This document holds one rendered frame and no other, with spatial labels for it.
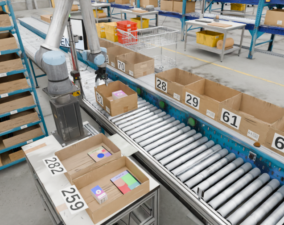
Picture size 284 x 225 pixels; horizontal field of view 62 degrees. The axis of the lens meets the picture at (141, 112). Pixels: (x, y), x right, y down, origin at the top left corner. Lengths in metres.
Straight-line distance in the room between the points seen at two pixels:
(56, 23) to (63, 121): 0.72
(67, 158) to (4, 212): 1.10
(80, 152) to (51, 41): 0.85
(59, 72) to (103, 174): 0.77
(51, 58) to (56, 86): 0.20
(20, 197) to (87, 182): 1.31
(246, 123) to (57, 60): 1.38
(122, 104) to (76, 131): 0.52
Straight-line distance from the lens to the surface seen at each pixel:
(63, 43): 2.78
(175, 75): 2.58
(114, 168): 1.65
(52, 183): 1.71
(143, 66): 2.75
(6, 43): 2.58
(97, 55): 1.97
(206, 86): 2.32
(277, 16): 6.37
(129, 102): 2.28
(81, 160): 1.80
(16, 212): 2.71
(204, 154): 1.83
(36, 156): 1.98
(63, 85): 1.82
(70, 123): 1.96
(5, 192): 2.95
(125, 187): 1.55
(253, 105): 2.09
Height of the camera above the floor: 1.92
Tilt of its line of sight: 31 degrees down
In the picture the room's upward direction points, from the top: 2 degrees counter-clockwise
